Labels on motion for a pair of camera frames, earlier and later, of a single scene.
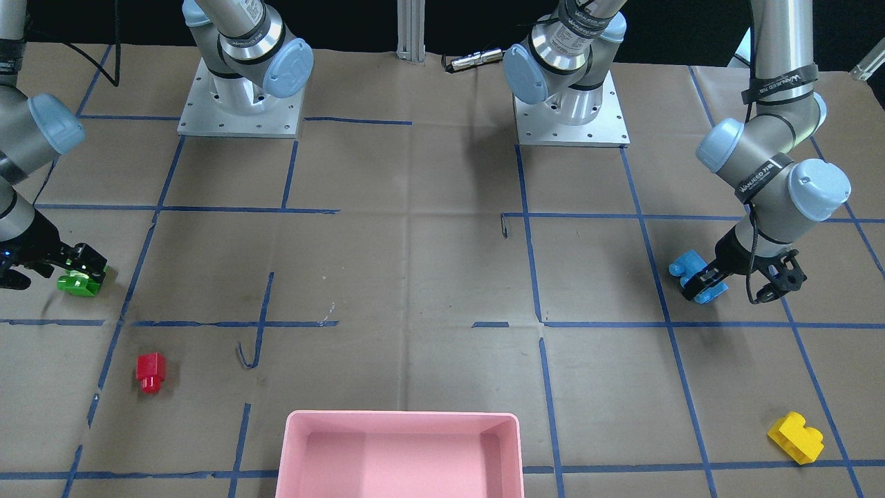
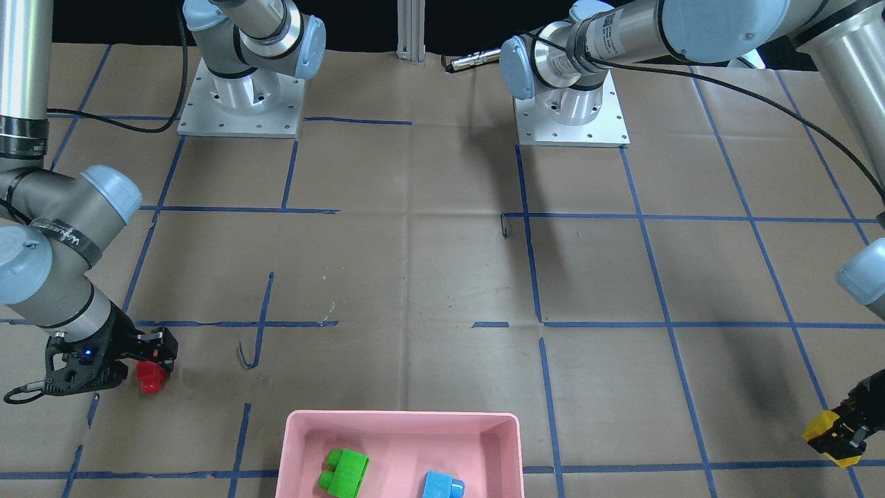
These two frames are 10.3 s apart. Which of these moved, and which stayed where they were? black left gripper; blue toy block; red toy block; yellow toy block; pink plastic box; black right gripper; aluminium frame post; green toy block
Moved: black left gripper; green toy block; blue toy block; black right gripper; yellow toy block
Stayed: aluminium frame post; pink plastic box; red toy block
